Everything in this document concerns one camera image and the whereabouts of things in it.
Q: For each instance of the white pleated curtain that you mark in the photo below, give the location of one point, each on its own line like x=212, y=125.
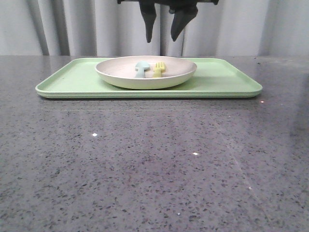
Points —
x=105, y=28

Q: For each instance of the light green plastic tray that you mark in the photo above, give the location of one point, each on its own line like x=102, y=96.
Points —
x=214, y=78

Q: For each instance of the light blue plastic spoon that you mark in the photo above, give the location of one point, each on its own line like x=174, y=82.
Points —
x=140, y=68

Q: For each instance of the yellow plastic fork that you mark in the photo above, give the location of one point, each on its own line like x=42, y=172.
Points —
x=159, y=68

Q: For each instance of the cream round plate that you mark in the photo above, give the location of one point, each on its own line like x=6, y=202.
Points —
x=146, y=72

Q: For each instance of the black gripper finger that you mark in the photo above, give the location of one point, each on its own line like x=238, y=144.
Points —
x=148, y=12
x=184, y=11

